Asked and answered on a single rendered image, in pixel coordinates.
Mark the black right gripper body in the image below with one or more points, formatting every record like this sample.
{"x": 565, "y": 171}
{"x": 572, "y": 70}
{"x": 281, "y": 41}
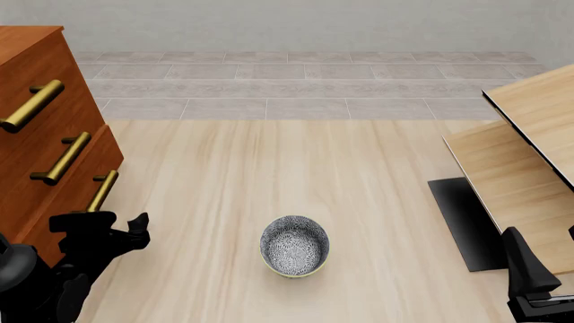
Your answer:
{"x": 545, "y": 309}

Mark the pale wooden two-tier shelf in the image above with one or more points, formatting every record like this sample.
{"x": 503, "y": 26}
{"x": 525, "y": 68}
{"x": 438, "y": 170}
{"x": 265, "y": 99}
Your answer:
{"x": 515, "y": 188}

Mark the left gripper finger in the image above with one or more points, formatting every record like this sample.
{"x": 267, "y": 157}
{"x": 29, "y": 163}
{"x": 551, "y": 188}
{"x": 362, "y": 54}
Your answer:
{"x": 140, "y": 227}
{"x": 74, "y": 299}

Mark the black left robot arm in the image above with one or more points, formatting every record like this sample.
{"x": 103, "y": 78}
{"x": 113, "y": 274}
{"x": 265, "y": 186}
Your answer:
{"x": 18, "y": 272}

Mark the patterned grey-white bowl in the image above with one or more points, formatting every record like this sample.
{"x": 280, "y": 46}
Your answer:
{"x": 293, "y": 249}

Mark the wooden cabinet with drawers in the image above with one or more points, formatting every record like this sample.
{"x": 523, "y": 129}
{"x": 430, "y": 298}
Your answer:
{"x": 27, "y": 42}

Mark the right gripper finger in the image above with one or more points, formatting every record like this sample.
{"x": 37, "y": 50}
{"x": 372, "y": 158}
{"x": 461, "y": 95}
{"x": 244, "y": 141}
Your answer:
{"x": 571, "y": 233}
{"x": 524, "y": 269}

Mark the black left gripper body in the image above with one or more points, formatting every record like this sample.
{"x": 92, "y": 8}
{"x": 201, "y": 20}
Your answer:
{"x": 101, "y": 244}

